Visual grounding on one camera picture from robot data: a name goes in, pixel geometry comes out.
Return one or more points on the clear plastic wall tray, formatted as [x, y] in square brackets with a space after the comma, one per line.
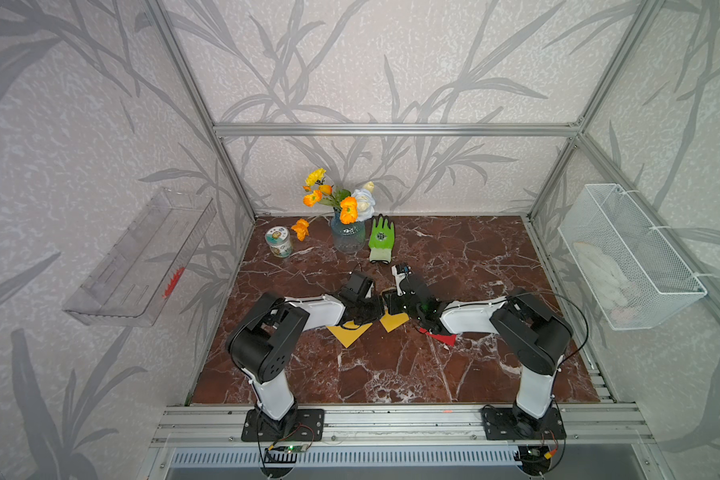
[132, 283]

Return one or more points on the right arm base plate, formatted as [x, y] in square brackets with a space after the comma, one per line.
[513, 424]

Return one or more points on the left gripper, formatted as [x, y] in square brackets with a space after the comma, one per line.
[378, 311]

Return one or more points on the tilted yellow envelope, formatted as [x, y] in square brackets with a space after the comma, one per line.
[348, 333]

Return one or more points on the white cloth in basket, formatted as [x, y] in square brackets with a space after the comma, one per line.
[605, 277]

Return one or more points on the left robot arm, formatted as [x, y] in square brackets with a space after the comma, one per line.
[262, 345]

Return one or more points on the green work glove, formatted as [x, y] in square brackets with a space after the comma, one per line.
[381, 240]

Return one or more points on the small printed tin can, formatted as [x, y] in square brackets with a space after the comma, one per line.
[278, 240]

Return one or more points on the white wire mesh basket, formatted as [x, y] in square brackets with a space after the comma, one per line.
[661, 282]

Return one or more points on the yellow envelope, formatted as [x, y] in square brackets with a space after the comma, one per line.
[391, 322]
[348, 333]

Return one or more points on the orange yellow artificial flowers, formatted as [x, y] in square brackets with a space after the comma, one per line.
[358, 205]

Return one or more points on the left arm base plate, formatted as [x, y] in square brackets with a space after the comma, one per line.
[299, 424]

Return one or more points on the blue glass vase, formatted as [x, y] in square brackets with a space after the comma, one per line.
[348, 238]

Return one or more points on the aluminium front rail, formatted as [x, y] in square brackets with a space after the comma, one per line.
[401, 424]

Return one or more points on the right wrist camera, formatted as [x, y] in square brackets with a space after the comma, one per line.
[401, 274]

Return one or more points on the red envelope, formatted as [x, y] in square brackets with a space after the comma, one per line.
[448, 340]

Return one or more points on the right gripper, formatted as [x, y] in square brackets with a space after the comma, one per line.
[391, 298]

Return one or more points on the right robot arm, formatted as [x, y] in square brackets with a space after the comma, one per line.
[535, 334]

